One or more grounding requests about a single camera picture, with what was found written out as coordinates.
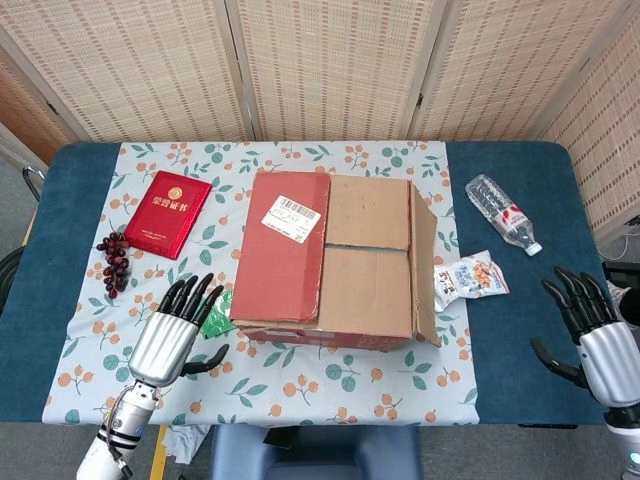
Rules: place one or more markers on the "floral fruit print tablecloth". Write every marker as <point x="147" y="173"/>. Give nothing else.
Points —
<point x="300" y="385"/>

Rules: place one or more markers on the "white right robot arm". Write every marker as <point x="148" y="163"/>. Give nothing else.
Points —
<point x="625" y="440"/>

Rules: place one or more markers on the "blue padded seat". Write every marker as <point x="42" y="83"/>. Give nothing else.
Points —
<point x="320" y="460"/>

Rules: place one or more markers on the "woven bamboo folding screen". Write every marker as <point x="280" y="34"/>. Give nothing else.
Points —
<point x="325" y="65"/>

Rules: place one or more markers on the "red cardboard shipping box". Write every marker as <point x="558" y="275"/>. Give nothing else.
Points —
<point x="360" y="280"/>

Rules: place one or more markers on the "dark blue table cover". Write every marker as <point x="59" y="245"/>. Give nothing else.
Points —
<point x="510" y="350"/>

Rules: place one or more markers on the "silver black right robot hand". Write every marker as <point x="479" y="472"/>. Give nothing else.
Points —
<point x="610" y="360"/>

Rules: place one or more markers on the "crumpled white cloth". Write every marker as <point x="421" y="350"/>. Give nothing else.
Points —
<point x="185" y="442"/>

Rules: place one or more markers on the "black round chair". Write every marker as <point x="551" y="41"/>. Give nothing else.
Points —
<point x="10" y="275"/>

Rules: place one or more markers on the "red certificate book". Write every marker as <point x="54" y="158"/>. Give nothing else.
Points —
<point x="167" y="215"/>

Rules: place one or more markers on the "white blue snack bag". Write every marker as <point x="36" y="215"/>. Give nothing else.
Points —
<point x="475" y="280"/>

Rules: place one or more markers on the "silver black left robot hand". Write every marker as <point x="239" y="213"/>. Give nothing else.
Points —
<point x="162" y="340"/>

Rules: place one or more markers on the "metal chair frame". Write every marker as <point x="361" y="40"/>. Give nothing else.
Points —
<point x="30" y="172"/>

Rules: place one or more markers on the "dark purple grape bunch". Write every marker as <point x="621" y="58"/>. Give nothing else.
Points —
<point x="115" y="265"/>

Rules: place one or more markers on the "green foil packet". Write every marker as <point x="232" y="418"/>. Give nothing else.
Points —
<point x="217" y="325"/>

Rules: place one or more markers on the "clear plastic water bottle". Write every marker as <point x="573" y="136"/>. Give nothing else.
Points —
<point x="500" y="210"/>

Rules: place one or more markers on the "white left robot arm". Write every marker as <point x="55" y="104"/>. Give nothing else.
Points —
<point x="120" y="425"/>

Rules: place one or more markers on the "black equipment stand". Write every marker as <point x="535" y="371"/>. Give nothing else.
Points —
<point x="627" y="280"/>

